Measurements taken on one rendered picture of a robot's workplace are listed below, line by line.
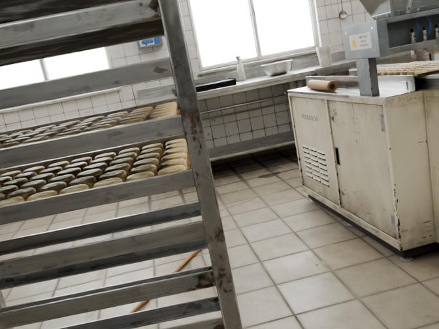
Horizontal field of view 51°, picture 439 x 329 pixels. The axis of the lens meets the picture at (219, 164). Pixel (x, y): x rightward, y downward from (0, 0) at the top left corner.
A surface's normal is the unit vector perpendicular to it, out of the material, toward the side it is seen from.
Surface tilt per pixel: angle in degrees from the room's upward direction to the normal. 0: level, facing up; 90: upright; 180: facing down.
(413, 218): 90
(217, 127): 90
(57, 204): 90
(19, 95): 90
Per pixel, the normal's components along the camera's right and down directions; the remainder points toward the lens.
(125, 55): 0.16, 0.18
